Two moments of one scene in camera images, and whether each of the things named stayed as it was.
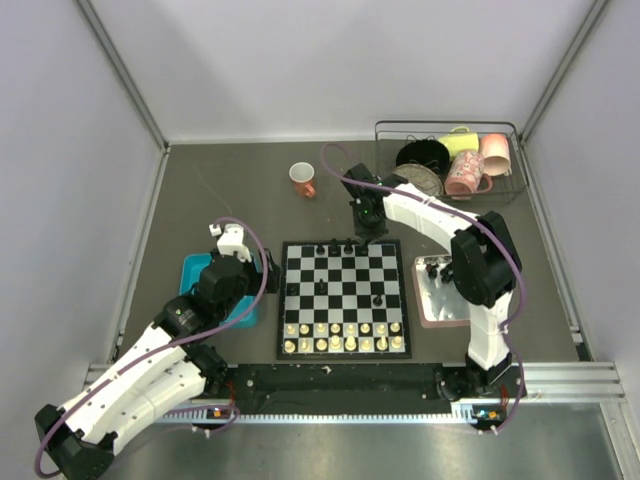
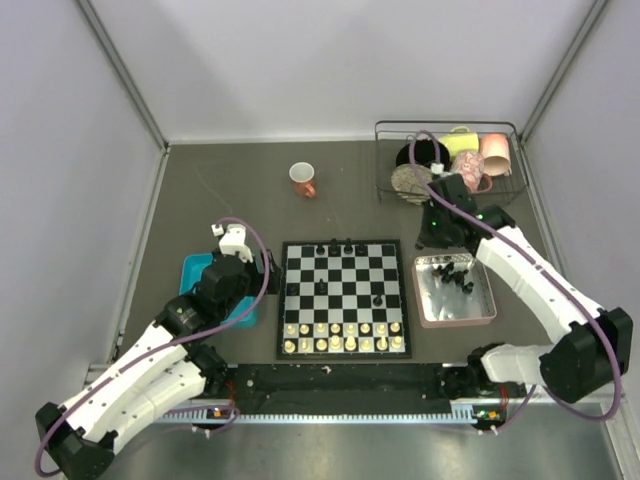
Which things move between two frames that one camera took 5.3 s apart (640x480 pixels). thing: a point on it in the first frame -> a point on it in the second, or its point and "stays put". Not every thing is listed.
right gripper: x=362 y=233 -> x=426 y=239
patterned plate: x=423 y=177 stays put
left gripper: x=257 y=279 stays put
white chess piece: x=335 y=342 stays put
